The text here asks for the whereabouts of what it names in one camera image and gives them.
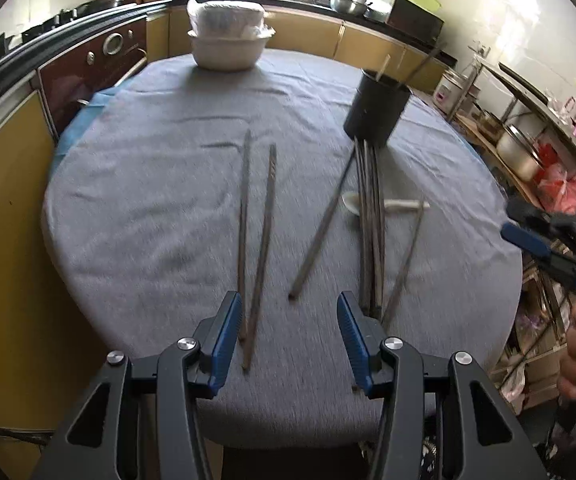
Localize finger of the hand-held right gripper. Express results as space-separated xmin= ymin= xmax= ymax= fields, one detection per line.
xmin=528 ymin=245 xmax=576 ymax=291
xmin=500 ymin=197 xmax=576 ymax=258

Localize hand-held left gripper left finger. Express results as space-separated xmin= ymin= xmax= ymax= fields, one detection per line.
xmin=28 ymin=290 xmax=243 ymax=480

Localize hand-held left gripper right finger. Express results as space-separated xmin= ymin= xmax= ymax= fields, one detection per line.
xmin=337 ymin=291 xmax=551 ymax=480

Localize dark chopstick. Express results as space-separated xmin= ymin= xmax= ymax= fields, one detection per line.
xmin=363 ymin=140 xmax=377 ymax=313
xmin=355 ymin=137 xmax=369 ymax=311
xmin=404 ymin=42 xmax=447 ymax=83
xmin=370 ymin=144 xmax=383 ymax=313
xmin=237 ymin=130 xmax=253 ymax=343
xmin=375 ymin=157 xmax=387 ymax=308

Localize black utensil holder cup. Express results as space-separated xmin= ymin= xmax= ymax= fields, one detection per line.
xmin=343 ymin=67 xmax=413 ymax=148

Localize red plastic bag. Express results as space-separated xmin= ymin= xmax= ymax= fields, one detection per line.
xmin=535 ymin=142 xmax=576 ymax=213

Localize metal pot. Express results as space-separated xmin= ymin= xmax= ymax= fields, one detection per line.
xmin=495 ymin=125 xmax=546 ymax=183

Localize left pair of chopsticks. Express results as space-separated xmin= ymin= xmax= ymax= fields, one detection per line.
xmin=241 ymin=144 xmax=279 ymax=373

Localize white plastic spoon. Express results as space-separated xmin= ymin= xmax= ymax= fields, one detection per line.
xmin=342 ymin=191 xmax=431 ymax=216

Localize floral dark clothing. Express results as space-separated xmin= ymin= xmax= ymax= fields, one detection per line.
xmin=418 ymin=430 xmax=441 ymax=480

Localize metal storage rack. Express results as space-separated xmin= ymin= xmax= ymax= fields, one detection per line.
xmin=455 ymin=57 xmax=576 ymax=411

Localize grey tablecloth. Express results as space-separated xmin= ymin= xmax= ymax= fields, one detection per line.
xmin=42 ymin=49 xmax=524 ymax=448

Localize white rice cooker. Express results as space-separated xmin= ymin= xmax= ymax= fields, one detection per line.
xmin=432 ymin=70 xmax=483 ymax=118

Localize black box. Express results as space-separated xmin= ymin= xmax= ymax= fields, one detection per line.
xmin=385 ymin=0 xmax=444 ymax=43

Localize white bowl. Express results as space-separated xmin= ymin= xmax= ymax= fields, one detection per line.
xmin=188 ymin=30 xmax=275 ymax=72

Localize yellow cabinet row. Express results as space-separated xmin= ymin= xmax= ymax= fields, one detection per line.
xmin=145 ymin=5 xmax=456 ymax=93

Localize dark red oven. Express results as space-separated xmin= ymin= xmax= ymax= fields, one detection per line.
xmin=35 ymin=12 xmax=149 ymax=143

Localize plastic-wrapped white bowls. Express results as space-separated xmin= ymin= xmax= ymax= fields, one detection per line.
xmin=186 ymin=0 xmax=269 ymax=40

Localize black countertop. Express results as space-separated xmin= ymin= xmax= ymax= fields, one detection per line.
xmin=0 ymin=0 xmax=458 ymax=131

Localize black gas stove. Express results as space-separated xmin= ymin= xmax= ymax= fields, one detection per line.
xmin=5 ymin=7 xmax=99 ymax=48

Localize black cable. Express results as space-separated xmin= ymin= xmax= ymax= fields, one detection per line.
xmin=0 ymin=420 xmax=54 ymax=448

